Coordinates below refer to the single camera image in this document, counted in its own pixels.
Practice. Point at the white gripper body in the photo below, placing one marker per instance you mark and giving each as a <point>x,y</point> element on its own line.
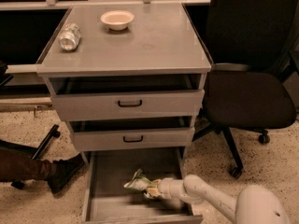
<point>164,188</point>

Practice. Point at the green jalapeno chip bag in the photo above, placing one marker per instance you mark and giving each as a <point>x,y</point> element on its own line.
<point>139,182</point>

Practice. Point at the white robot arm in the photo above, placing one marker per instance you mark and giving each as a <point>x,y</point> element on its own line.
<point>253,205</point>

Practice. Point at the grey bottom drawer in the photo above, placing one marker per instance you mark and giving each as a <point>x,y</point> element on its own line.
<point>107,201</point>

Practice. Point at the grey drawer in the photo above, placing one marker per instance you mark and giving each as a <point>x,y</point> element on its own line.
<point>114,134</point>
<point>107,201</point>
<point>99,98</point>

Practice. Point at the grey middle drawer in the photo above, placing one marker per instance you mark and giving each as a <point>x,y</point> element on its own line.
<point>114,134</point>

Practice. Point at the grey top drawer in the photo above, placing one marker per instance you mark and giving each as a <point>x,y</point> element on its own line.
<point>99,98</point>

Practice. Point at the grey drawer cabinet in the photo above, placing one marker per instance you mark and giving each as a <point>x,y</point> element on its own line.
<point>159,41</point>

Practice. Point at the black shoe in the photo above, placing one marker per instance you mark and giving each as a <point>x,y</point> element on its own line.
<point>63,171</point>

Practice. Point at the brown trouser leg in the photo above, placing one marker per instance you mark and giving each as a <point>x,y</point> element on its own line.
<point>16,167</point>

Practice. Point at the white paper bowl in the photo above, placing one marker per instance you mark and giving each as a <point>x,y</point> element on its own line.
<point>117,20</point>

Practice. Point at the crushed silver soda can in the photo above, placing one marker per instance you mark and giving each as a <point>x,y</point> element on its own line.
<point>69,37</point>

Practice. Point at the black office chair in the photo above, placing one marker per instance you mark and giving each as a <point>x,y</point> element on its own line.
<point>244,39</point>

